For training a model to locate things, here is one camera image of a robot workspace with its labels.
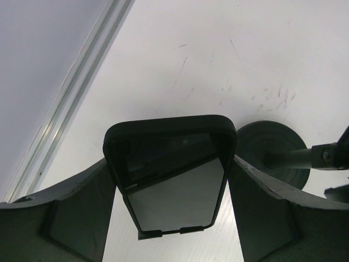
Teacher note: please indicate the black round-base phone stand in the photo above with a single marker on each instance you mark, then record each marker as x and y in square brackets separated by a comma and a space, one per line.
[278, 151]

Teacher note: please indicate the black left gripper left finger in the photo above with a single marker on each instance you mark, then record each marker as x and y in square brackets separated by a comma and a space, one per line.
[68, 221]

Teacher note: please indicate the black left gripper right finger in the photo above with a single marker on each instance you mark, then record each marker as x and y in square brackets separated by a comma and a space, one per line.
[277, 222]

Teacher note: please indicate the aluminium frame rail left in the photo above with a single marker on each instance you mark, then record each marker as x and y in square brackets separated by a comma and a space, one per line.
[35, 164]

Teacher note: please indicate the small metal folding phone stand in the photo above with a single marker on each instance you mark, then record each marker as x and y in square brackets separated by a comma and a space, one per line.
[170, 234]

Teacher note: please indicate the black phone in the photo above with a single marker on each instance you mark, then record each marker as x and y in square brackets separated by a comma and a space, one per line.
[171, 172]

